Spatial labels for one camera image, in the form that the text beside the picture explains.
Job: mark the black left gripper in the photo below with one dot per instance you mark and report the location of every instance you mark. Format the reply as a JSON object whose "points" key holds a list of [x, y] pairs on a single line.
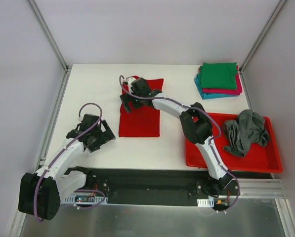
{"points": [[104, 136]]}

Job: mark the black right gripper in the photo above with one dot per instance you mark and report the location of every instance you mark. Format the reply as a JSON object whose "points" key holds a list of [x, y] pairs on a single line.
{"points": [[131, 99]]}

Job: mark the red t-shirt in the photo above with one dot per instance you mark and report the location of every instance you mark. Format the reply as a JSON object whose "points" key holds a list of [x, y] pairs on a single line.
{"points": [[143, 122]]}

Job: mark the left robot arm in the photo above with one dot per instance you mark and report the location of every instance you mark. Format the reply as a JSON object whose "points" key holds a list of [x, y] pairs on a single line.
{"points": [[42, 192]]}

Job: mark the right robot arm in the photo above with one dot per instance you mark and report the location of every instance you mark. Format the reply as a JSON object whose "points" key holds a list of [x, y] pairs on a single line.
{"points": [[196, 124]]}

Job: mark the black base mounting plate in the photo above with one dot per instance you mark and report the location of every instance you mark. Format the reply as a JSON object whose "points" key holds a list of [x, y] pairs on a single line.
{"points": [[156, 187]]}

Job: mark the teal folded t-shirt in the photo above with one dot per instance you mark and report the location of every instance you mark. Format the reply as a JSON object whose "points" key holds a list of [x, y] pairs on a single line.
{"points": [[206, 96]]}

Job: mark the green folded t-shirt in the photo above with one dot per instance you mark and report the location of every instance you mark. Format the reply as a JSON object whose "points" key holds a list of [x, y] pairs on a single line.
{"points": [[218, 75]]}

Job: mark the magenta folded t-shirt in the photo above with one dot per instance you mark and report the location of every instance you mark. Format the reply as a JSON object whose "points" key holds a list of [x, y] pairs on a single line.
{"points": [[225, 91]]}

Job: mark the grey crumpled t-shirt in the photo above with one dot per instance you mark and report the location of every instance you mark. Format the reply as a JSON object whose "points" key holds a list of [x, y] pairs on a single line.
{"points": [[246, 129]]}

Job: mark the red plastic tray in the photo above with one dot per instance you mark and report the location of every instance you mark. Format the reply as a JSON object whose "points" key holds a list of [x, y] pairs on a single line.
{"points": [[258, 159]]}

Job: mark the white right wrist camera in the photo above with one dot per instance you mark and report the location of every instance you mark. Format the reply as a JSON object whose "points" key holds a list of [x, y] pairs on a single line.
{"points": [[128, 81]]}

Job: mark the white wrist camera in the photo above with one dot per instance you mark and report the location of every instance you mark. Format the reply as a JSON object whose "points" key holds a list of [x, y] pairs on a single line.
{"points": [[128, 81], [80, 119]]}

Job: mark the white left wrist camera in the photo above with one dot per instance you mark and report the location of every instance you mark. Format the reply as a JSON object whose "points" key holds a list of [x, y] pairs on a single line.
{"points": [[80, 119]]}

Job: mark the left white cable duct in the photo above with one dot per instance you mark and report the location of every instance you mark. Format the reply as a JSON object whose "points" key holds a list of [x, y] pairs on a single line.
{"points": [[84, 200]]}

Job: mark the white cable duct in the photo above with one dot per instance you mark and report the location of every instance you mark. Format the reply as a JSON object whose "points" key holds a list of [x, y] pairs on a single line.
{"points": [[205, 202], [84, 200]]}

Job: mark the left aluminium frame post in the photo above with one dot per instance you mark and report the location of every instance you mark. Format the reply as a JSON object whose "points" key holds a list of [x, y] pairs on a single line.
{"points": [[47, 33]]}

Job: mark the aluminium frame post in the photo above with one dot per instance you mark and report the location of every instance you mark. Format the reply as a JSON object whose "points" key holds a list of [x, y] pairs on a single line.
{"points": [[264, 32], [47, 33]]}

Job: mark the right white cable duct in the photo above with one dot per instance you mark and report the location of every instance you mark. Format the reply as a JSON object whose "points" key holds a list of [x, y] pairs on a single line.
{"points": [[205, 202]]}

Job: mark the right aluminium frame post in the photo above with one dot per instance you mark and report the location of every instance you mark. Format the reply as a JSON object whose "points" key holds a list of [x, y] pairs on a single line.
{"points": [[264, 32]]}

